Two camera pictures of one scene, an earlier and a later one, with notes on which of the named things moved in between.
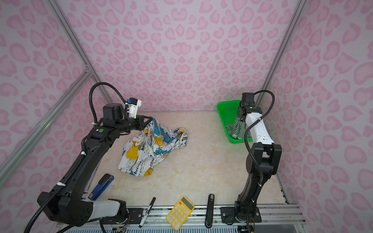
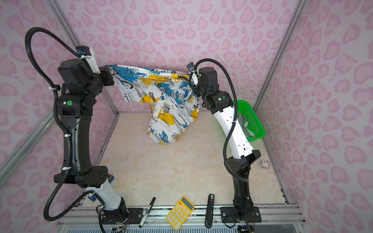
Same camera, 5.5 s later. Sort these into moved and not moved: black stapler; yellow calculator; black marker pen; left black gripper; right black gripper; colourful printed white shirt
Moved: right black gripper; colourful printed white shirt; left black gripper
Not moved: black stapler; yellow calculator; black marker pen
